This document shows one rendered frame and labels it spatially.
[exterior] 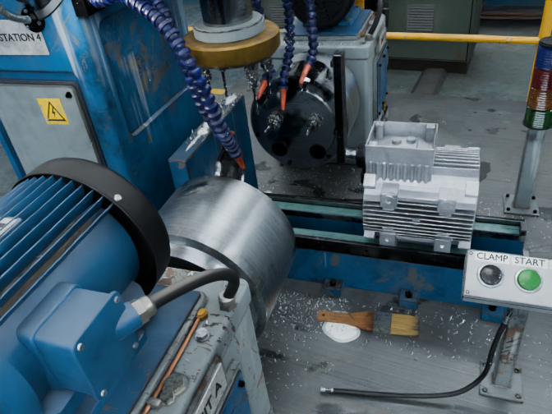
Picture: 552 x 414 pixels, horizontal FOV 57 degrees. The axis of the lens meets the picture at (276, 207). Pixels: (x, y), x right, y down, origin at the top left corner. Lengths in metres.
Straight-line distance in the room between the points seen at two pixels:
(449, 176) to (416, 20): 3.30
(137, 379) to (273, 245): 0.33
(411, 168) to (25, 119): 0.73
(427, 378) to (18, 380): 0.72
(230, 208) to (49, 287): 0.38
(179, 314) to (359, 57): 0.95
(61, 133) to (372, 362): 0.73
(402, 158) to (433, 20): 3.28
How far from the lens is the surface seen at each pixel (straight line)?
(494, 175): 1.53
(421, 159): 0.94
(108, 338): 0.46
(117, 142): 1.00
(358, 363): 1.01
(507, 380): 0.99
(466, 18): 4.17
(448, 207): 0.94
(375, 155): 0.95
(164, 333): 0.60
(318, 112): 1.23
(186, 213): 0.78
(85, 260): 0.51
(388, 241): 1.00
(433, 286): 1.10
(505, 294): 0.80
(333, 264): 1.10
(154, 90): 1.11
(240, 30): 0.92
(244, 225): 0.78
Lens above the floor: 1.61
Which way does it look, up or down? 35 degrees down
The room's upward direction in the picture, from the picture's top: 8 degrees counter-clockwise
